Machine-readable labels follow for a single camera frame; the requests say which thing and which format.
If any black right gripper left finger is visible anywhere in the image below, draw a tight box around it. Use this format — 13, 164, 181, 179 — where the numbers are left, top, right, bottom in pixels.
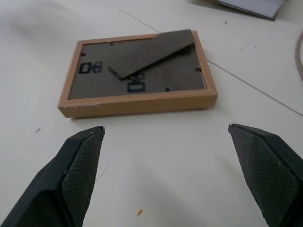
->
0, 126, 106, 227

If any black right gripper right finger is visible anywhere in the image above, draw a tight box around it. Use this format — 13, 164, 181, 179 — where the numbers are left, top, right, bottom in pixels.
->
228, 123, 303, 227

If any wooden picture frame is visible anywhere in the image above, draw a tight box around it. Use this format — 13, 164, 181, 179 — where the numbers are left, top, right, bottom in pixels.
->
57, 29, 218, 119

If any grey flat board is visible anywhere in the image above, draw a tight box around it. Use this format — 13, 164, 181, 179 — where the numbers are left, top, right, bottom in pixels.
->
195, 0, 284, 21

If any brown cable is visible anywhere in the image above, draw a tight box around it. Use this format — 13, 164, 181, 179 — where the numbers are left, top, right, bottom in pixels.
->
294, 32, 303, 79

